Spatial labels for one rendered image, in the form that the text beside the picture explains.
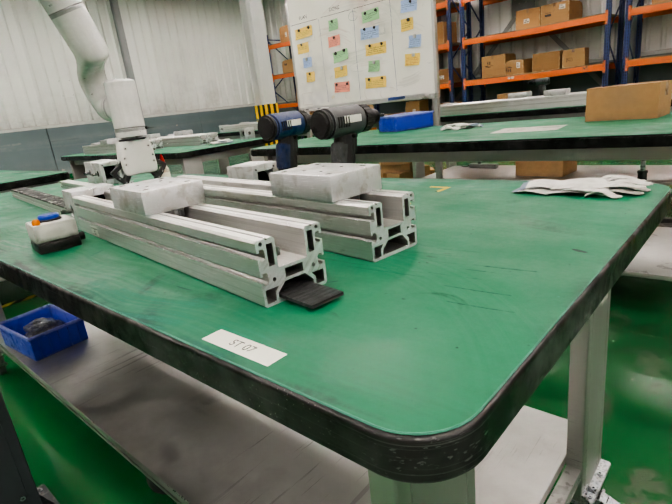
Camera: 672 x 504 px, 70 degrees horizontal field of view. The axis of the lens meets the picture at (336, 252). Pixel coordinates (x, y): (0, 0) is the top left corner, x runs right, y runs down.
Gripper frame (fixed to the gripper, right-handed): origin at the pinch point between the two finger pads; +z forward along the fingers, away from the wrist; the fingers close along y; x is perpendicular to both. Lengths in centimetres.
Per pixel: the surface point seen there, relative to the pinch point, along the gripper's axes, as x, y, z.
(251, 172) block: 38.3, -14.5, -4.0
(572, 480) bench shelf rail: 113, -33, 62
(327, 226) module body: 90, 5, 0
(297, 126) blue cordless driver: 53, -20, -14
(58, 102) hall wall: -1118, -250, -87
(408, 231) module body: 100, -3, 1
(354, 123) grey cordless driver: 75, -17, -14
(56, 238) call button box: 35.5, 32.4, 1.3
